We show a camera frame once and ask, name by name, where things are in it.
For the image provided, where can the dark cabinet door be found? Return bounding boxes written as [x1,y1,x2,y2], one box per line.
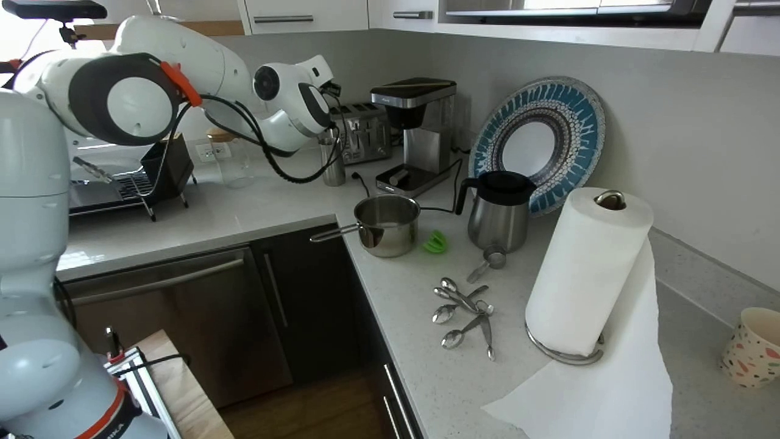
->
[251,222,367,386]

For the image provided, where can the white wall socket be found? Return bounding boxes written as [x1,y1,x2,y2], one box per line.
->
[194,140,233,163]

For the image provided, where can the patterned paper cup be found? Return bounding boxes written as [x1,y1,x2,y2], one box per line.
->
[720,306,780,390]

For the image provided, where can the silver measuring spoon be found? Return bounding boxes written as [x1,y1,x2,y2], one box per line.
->
[441,314,487,350]
[440,277,493,314]
[433,287,488,315]
[431,284,490,325]
[480,313,497,362]

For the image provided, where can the black dish rack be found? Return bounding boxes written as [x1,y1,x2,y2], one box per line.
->
[67,132,197,223]

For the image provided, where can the blue patterned decorative plate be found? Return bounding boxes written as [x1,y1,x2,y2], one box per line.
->
[467,76,607,218]

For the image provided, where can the silver black coffee maker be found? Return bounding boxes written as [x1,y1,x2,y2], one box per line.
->
[370,77,458,198]

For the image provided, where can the silver paper towel holder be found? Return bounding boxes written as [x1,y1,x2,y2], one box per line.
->
[525,190,628,367]

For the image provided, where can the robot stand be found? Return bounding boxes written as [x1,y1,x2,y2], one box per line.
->
[102,329,236,439]

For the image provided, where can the white paper towel roll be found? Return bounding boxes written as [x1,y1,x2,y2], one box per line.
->
[481,187,675,439]

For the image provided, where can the small silver measuring cup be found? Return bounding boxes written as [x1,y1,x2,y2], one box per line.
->
[466,245,508,285]

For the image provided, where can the steel dishwasher door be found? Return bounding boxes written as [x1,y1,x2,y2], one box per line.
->
[60,244,294,410]

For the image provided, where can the silver carafe with black lid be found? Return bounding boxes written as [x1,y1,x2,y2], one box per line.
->
[455,170,538,254]

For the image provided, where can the white upper cabinet door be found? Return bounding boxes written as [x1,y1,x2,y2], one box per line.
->
[238,0,370,35]
[368,0,441,32]

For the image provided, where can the camera on mount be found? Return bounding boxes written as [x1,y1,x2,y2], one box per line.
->
[0,0,108,49]

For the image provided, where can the drawer handle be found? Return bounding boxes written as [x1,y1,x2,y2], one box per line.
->
[382,396,404,439]
[382,363,419,439]

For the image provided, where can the dishwasher door handle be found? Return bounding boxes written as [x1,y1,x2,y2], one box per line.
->
[68,258,246,307]

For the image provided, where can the silver pot with handle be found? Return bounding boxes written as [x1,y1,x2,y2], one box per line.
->
[309,193,422,259]

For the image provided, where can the glass jar with wooden lid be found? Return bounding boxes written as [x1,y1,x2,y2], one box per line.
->
[207,127,255,189]

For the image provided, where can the metal tongs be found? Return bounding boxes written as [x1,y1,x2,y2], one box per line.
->
[73,155,115,185]

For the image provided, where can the silver toaster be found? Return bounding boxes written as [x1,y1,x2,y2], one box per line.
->
[331,102,393,166]

